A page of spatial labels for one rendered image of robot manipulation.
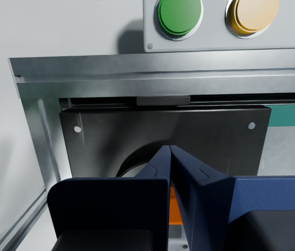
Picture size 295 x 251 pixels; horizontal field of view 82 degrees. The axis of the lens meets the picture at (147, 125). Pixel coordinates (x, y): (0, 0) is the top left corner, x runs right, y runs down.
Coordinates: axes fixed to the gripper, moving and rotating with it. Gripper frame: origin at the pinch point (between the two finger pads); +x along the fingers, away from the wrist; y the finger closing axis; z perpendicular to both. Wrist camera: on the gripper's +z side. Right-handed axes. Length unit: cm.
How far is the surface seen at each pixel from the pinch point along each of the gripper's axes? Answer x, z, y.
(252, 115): 11.8, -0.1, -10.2
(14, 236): 8.7, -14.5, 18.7
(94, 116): 11.9, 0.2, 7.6
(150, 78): 13.5, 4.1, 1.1
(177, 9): 11.6, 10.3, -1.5
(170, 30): 11.6, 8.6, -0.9
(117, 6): 22.8, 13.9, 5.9
